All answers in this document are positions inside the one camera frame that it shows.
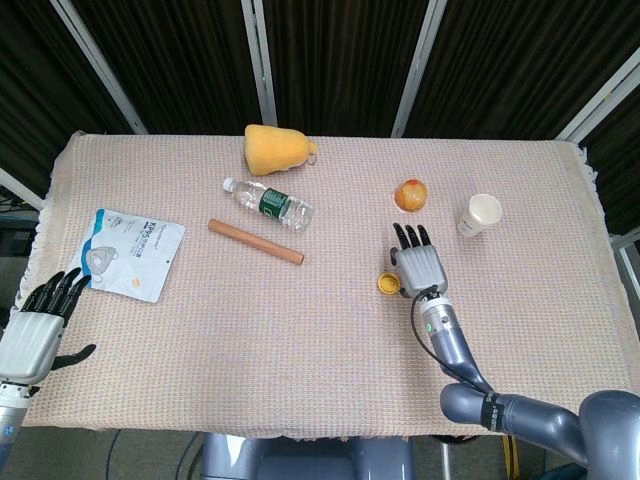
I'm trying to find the left black grey robot hand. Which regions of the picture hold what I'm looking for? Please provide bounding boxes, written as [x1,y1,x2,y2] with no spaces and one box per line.
[0,267,98,386]

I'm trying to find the right black grey robot hand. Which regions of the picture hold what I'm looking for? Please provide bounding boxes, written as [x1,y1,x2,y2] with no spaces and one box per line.
[388,222,450,299]

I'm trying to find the yellow round cap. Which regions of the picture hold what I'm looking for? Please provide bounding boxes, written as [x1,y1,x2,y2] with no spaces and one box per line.
[376,271,402,296]

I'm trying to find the yellow plush toy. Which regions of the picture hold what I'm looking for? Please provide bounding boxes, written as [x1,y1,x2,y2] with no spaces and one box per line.
[243,124,319,177]

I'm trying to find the apple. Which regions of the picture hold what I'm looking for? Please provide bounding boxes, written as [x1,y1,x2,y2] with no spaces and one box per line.
[393,178,430,213]

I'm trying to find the blue white mask package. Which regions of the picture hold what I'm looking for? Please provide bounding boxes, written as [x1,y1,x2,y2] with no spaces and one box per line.
[69,208,187,304]

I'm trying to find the clear green-label water bottle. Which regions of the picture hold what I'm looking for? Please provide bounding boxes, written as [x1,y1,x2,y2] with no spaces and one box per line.
[222,177,315,232]

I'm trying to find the beige woven tablecloth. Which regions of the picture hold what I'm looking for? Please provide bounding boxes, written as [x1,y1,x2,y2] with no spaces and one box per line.
[14,130,640,451]

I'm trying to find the brown wooden rod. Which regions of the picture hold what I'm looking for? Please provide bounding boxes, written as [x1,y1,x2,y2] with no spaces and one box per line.
[207,218,306,268]

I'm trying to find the dark pleated curtain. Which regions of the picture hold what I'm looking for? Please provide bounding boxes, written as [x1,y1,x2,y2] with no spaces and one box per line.
[0,0,640,236]

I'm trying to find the white frame post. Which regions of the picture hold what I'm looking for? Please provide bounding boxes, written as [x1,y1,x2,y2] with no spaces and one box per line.
[553,47,640,147]
[240,0,279,129]
[49,0,149,135]
[0,167,45,212]
[390,0,448,138]

